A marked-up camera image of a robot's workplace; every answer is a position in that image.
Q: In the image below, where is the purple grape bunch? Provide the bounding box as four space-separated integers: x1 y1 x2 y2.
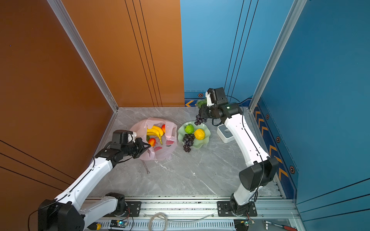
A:
194 115 207 126
183 134 195 153

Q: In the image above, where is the light green fruit plate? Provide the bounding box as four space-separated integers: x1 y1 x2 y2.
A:
178 121 211 149

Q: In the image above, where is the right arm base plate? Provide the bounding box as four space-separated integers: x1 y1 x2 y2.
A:
217 200 258 217

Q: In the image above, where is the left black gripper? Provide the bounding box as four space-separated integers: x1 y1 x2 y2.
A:
122 138 151 158

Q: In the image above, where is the green leaf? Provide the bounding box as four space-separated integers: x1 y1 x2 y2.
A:
196 99 207 108

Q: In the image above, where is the green circuit board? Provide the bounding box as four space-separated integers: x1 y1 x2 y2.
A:
108 219 129 230
233 219 255 231

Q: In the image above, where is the yellow black screwdriver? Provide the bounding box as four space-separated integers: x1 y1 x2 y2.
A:
87 222 102 231

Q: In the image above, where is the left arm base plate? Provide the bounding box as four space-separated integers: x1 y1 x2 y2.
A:
105 201 142 218

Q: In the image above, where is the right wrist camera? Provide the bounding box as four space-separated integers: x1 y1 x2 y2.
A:
206 88 229 107

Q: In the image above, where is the red yellow mango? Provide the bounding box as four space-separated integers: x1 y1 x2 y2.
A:
148 138 157 147

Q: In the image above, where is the green bumpy fruit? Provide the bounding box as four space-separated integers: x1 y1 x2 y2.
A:
184 124 195 134

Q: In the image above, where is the left green circuit board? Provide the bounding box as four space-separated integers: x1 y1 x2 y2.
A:
108 219 129 230

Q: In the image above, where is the yellow starfruit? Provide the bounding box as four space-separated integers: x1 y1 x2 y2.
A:
194 129 206 140

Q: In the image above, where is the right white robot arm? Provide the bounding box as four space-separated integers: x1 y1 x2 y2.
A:
199 103 279 216

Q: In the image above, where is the pink plastic bag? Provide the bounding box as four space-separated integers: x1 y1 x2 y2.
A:
129 117 177 161

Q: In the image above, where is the red handled tool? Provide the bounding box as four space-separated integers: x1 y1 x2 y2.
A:
264 220 297 231

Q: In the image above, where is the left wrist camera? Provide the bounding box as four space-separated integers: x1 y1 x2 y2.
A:
112 130 136 145

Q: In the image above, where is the red pear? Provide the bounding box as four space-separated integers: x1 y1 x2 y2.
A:
161 124 166 133

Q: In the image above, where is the right green circuit board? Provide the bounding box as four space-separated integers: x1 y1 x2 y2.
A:
233 219 255 231

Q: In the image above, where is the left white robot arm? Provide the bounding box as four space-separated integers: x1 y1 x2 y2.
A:
37 138 151 231

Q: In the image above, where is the coiled white cable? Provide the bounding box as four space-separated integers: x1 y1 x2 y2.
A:
148 212 216 231

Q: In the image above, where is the yellow banana bunch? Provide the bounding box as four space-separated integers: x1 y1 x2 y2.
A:
146 126 164 144

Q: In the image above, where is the small metal wrench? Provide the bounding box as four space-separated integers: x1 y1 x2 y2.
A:
142 160 150 175

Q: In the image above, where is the white grey tissue box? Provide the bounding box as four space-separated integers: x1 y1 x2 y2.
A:
217 124 235 143

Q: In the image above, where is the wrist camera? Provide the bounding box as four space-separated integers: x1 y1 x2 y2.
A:
112 130 136 145
206 88 229 107

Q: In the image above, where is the aluminium front rail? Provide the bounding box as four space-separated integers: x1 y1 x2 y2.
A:
83 196 305 231

